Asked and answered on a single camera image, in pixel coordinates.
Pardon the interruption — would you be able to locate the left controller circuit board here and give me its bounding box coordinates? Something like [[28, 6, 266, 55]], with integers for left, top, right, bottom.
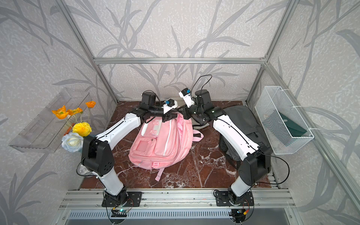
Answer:
[[111, 207, 132, 218]]

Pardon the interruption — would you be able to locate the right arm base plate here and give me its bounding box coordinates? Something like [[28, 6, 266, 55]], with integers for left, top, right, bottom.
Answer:
[[213, 189, 254, 207]]

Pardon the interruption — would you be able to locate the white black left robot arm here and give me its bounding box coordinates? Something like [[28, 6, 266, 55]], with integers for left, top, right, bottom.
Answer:
[[81, 90, 178, 202]]

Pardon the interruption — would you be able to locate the white wire mesh basket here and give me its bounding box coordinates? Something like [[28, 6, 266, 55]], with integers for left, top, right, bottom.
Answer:
[[255, 86, 314, 155]]

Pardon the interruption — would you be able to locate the green book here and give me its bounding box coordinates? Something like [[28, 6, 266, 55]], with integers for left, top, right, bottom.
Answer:
[[263, 110, 307, 146]]

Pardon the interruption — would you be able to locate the yellow artificial flower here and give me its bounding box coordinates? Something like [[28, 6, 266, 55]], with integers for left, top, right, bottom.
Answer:
[[72, 122, 92, 137]]

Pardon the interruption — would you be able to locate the clear plastic shelf tray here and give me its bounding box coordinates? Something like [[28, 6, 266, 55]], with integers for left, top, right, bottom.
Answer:
[[9, 88, 92, 153]]

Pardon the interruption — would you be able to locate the right controller circuit board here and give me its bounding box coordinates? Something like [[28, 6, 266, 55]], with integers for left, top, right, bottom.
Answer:
[[229, 209, 248, 224]]

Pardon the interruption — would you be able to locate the silver tin can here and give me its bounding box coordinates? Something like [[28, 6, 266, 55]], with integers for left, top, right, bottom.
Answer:
[[76, 163, 94, 177]]

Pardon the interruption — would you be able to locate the grey fabric backpack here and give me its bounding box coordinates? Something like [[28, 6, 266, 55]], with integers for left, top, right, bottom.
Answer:
[[219, 105, 272, 161]]

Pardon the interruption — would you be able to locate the controller circuit board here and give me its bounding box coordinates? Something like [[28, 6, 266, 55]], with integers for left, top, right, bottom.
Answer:
[[229, 209, 248, 224], [111, 207, 132, 218]]

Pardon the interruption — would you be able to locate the orange artificial poppy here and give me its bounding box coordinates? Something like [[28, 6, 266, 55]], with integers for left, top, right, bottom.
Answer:
[[52, 106, 69, 120]]

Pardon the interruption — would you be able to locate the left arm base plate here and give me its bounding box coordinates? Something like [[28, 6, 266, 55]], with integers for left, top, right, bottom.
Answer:
[[101, 191, 142, 208]]

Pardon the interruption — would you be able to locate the pink backpack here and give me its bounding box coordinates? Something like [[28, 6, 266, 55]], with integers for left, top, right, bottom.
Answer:
[[129, 113, 203, 181]]

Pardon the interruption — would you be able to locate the aluminium mounting rail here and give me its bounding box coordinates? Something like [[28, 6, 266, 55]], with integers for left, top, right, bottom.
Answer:
[[59, 188, 295, 210]]

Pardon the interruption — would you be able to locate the small orange artificial flower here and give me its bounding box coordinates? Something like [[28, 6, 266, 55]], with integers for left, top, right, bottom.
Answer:
[[85, 101, 96, 108]]

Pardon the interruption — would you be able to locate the white artificial rose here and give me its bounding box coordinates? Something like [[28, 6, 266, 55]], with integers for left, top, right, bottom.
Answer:
[[61, 133, 83, 152]]

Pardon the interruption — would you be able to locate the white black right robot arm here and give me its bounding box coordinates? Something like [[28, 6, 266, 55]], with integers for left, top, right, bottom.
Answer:
[[179, 88, 271, 204]]

